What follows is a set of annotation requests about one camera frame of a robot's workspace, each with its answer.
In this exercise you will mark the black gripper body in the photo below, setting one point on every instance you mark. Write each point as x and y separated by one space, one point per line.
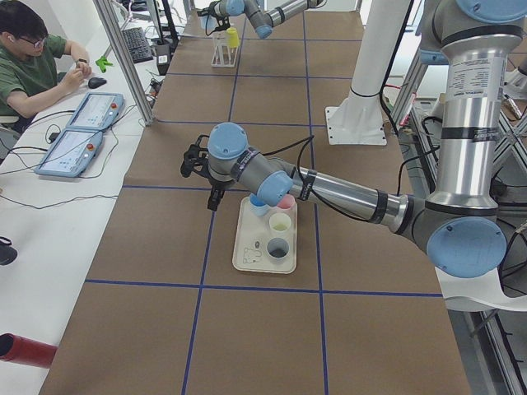
215 183

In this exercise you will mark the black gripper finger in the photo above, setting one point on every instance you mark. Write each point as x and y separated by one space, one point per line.
195 159
215 197

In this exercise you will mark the yellow plastic cup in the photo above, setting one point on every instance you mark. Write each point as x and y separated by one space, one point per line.
232 38

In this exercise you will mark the blue plastic cup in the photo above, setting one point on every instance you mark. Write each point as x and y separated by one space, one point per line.
258 207
210 24

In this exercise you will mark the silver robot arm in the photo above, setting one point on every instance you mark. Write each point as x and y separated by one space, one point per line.
263 22
455 225

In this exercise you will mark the pale green plastic cup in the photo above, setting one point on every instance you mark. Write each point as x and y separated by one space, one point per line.
280 225

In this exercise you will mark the pink plastic cup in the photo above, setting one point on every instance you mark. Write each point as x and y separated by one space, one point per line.
287 203

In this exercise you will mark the grey plastic cup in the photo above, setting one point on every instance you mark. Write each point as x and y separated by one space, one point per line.
277 250

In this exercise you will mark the cream plastic tray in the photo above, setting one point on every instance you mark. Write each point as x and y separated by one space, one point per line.
252 236

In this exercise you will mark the blue teach pendant far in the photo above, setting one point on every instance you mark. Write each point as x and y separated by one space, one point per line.
97 111

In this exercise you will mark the blue teach pendant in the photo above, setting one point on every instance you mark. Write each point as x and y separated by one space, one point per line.
97 111
70 154

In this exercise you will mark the black keyboard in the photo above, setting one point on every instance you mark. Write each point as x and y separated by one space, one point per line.
137 44

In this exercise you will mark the blue teach pendant near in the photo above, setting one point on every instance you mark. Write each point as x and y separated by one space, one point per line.
70 154

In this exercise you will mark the black computer mouse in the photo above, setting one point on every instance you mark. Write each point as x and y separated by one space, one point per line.
96 82

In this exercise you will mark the person in green shirt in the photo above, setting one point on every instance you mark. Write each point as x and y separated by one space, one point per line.
37 69

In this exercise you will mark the red bottle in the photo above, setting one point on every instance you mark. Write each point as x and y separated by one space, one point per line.
25 351

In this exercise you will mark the white chair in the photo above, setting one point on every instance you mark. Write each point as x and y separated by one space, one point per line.
477 294

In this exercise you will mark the white wire cup rack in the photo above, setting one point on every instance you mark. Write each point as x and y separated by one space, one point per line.
222 55

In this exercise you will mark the aluminium frame post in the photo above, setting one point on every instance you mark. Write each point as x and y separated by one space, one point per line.
113 28

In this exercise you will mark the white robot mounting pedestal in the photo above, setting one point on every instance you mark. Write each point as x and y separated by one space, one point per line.
359 120

